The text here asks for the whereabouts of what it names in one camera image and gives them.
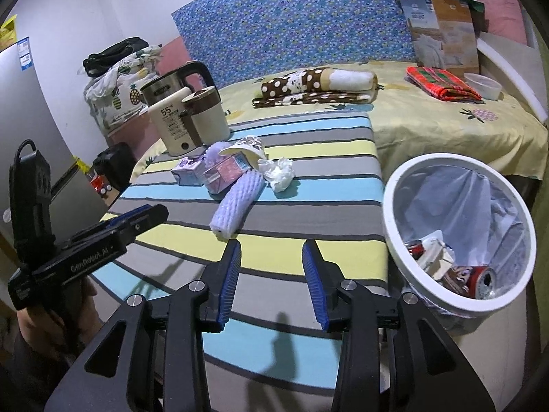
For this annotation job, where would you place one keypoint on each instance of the purple small box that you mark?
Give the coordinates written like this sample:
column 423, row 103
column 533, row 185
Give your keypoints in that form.
column 188, row 171

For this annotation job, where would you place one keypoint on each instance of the brown spotted folded blanket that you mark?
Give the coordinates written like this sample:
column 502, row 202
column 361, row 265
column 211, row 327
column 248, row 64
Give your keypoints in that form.
column 300, row 98

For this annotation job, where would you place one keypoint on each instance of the white leaning board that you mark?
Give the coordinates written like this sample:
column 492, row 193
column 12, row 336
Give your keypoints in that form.
column 514, row 64

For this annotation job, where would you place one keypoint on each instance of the red plaid folded cloth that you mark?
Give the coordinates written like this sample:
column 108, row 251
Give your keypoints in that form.
column 441, row 81

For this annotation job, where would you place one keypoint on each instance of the white plastic bowl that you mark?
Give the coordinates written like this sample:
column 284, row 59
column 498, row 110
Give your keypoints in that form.
column 484, row 86

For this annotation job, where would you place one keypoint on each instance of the cardboard box with picture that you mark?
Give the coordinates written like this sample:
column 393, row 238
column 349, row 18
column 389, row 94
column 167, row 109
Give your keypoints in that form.
column 446, row 34

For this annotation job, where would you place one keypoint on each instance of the black case red white badge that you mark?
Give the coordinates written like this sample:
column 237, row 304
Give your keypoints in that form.
column 113, row 163

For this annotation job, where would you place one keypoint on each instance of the clear plastic bin liner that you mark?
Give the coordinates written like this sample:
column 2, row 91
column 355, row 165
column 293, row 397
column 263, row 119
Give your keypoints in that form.
column 454, row 206

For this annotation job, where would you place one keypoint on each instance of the cream electric water warmer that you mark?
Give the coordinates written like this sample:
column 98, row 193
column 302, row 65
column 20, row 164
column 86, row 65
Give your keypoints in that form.
column 169, row 126

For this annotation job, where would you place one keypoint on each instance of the brown polka dot rolled blanket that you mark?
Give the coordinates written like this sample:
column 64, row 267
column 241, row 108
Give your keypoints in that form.
column 291, row 81

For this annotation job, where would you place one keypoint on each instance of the grey fridge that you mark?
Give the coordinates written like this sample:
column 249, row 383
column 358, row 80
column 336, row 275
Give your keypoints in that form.
column 38, row 107

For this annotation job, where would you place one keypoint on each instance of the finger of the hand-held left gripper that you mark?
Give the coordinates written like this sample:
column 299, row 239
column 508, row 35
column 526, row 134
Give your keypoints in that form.
column 128, row 214
column 146, row 223

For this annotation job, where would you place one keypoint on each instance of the black bag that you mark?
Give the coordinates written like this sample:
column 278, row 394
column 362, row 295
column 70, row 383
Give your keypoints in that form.
column 116, row 53

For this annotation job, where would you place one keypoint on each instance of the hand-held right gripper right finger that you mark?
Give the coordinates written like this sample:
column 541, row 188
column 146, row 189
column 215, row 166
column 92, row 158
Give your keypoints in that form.
column 315, row 283

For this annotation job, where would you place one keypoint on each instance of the red can white lettering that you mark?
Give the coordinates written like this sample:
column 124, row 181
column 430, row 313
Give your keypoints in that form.
column 414, row 249

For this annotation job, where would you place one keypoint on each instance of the pineapple print bedding bundle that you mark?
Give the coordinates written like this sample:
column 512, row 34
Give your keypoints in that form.
column 120, row 90

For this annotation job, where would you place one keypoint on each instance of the yellow sticker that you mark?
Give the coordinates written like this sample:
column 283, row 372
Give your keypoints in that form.
column 6, row 34

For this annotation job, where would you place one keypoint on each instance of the yellow pineapple bedsheet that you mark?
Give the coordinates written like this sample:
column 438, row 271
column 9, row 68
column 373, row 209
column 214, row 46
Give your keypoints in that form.
column 429, row 128

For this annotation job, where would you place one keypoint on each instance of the striped tablecloth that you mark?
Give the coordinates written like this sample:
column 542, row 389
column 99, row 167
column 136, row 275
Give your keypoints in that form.
column 300, row 206

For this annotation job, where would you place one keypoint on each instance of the pink storage box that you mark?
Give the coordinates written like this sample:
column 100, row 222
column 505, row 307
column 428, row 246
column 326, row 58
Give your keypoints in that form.
column 128, row 131

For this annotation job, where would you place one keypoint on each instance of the cream cup brown lid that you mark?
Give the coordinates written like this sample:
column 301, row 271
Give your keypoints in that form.
column 206, row 120

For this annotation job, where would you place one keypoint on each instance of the purple foam fruit net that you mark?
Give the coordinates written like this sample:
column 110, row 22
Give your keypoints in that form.
column 216, row 152
column 240, row 197

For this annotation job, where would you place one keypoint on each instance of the blue floral headboard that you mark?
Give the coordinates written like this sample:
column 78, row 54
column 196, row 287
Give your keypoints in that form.
column 300, row 21

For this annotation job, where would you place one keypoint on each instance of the red can cartoon face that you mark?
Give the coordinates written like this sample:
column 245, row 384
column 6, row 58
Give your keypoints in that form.
column 467, row 281

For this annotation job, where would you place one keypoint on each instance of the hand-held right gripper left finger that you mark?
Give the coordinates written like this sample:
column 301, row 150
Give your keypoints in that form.
column 229, row 283

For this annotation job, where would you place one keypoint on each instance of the patterned paper cup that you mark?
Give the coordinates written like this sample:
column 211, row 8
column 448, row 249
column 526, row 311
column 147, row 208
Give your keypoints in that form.
column 248, row 148

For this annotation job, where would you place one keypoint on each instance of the white tissue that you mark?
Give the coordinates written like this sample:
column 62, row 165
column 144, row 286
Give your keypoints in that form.
column 278, row 174

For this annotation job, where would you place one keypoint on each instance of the pink small box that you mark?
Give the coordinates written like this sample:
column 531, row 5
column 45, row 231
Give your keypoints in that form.
column 223, row 176

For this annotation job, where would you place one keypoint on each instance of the white round trash bin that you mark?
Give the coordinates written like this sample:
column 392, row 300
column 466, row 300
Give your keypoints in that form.
column 394, row 240

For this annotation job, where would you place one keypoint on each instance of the person's left hand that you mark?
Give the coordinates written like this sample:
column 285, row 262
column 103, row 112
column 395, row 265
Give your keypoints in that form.
column 38, row 330

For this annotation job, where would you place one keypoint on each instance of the blue label sticker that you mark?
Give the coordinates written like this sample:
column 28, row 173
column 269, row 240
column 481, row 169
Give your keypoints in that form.
column 25, row 53

